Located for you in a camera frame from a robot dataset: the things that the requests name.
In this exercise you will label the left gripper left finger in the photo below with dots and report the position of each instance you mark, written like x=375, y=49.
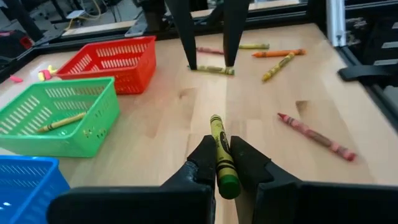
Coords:
x=140, y=205

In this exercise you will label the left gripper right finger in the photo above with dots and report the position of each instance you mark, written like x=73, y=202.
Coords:
x=311, y=205

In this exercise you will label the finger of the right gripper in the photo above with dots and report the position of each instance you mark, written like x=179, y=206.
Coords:
x=234, y=25
x=185, y=25

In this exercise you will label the yellow-green crayon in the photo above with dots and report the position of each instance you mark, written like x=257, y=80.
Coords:
x=214, y=70
x=224, y=155
x=253, y=46

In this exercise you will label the orange crayon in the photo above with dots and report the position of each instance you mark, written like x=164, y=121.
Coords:
x=279, y=53

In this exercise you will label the red plastic basket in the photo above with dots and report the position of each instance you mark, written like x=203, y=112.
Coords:
x=136, y=77

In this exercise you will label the green plastic basket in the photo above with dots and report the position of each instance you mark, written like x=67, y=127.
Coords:
x=77, y=146

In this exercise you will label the blue plastic basket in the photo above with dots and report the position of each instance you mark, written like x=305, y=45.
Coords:
x=31, y=193

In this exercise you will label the small yellow crayon piece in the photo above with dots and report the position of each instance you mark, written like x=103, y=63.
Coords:
x=52, y=70
x=40, y=77

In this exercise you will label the small red crayon piece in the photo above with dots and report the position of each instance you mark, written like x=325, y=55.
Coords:
x=15, y=79
x=46, y=74

